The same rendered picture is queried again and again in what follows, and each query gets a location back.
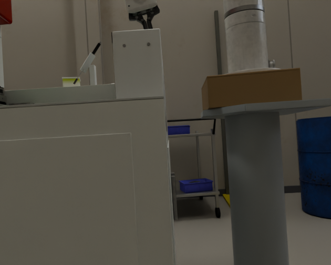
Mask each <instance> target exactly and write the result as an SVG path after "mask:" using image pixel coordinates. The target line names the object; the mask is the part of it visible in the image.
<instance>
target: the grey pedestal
mask: <svg viewBox="0 0 331 265"><path fill-rule="evenodd" d="M329 106H331V99H330V98H323V99H308V100H292V101H277V102H268V103H252V104H241V105H235V106H227V107H221V108H214V109H207V110H203V111H202V113H201V118H202V119H225V133H226V150H227V166H228V175H229V192H230V208H231V225H232V241H233V258H234V265H289V258H288V242H287V226H286V210H285V194H284V178H283V163H282V146H281V131H280V115H289V114H294V113H299V112H303V111H308V110H313V109H319V108H324V107H329Z"/></svg>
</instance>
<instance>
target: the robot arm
mask: <svg viewBox="0 0 331 265"><path fill-rule="evenodd" d="M125 3H126V7H127V11H128V13H129V20H130V21H138V22H139V23H141V24H142V25H143V29H153V27H152V24H151V21H152V19H153V17H154V15H157V14H158V13H160V9H159V8H158V6H157V0H125ZM223 10H224V24H225V38H226V52H227V65H228V73H227V74H236V73H247V72H259V71H266V70H277V69H279V68H275V60H273V61H270V60H269V59H268V51H267V37H266V22H265V9H264V0H223ZM143 15H147V22H146V21H145V20H144V19H143Z"/></svg>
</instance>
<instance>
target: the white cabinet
mask: <svg viewBox="0 0 331 265"><path fill-rule="evenodd" d="M177 219H178V214H177V197H176V187H175V175H174V172H172V173H171V165H170V148H169V140H168V124H167V116H166V108H165V104H164V98H158V99H142V100H125V101H108V102H99V103H82V104H65V105H49V106H32V107H15V108H0V265H177V260H176V251H175V234H174V220H177Z"/></svg>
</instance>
